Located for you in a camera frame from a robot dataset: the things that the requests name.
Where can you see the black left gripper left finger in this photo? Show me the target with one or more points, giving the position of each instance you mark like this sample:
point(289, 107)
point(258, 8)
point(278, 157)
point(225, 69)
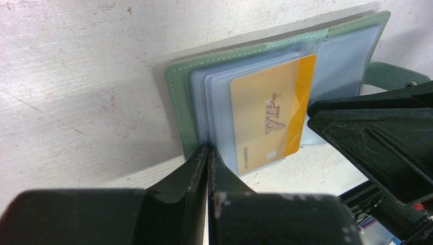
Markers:
point(172, 211)

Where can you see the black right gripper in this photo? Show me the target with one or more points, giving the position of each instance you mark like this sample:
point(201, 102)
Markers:
point(388, 137)

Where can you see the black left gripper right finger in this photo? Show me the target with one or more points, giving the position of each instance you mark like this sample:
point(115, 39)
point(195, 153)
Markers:
point(239, 215)

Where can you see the green leather card holder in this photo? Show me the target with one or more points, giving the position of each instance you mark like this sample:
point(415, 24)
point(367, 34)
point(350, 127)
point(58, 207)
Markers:
point(199, 87)

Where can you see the gold VIP card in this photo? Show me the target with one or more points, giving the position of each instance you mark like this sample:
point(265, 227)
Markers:
point(269, 109)

